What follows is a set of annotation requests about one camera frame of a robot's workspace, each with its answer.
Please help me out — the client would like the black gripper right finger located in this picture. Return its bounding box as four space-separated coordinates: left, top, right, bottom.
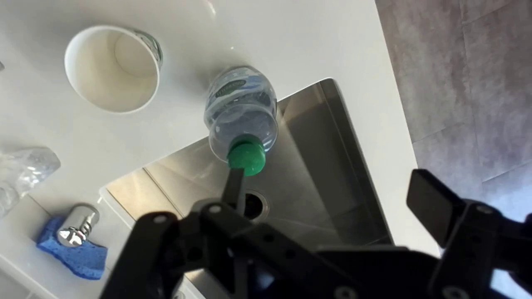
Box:
406 168 532 299

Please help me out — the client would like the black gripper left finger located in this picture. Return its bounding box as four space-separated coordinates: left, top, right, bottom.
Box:
98 167 348 299

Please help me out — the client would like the green bottle cap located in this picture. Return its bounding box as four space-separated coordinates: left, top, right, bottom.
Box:
226 135 270 180

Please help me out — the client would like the clear dish soap bottle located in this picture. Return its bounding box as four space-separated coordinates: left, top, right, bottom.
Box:
203 65 281 168

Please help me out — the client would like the small clear plastic bottle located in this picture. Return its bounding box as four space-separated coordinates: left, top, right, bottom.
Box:
0 145 63 221

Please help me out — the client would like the round sink drain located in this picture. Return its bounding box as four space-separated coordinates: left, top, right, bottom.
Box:
241 190 271 221

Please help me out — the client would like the stainless steel sink basin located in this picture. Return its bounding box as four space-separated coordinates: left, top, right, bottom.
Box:
98 77 398 299

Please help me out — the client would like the blue sponge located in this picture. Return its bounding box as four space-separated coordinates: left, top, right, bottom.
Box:
35 215 110 283

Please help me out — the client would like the small metal cylinder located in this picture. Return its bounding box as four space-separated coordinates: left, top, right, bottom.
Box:
57 202 102 250

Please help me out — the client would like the white paper cup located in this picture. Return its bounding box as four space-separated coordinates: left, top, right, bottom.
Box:
63 24 165 117

